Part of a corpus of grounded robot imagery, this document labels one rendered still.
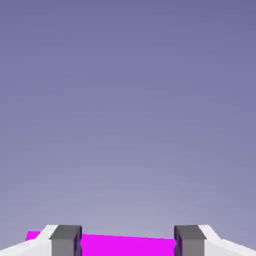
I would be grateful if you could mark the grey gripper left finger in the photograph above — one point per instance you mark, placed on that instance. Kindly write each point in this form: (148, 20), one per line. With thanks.
(64, 242)

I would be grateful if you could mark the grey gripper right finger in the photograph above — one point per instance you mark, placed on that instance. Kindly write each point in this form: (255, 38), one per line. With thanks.
(192, 242)

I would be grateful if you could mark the large magenta box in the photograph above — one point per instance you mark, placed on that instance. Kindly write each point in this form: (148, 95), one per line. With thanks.
(128, 246)

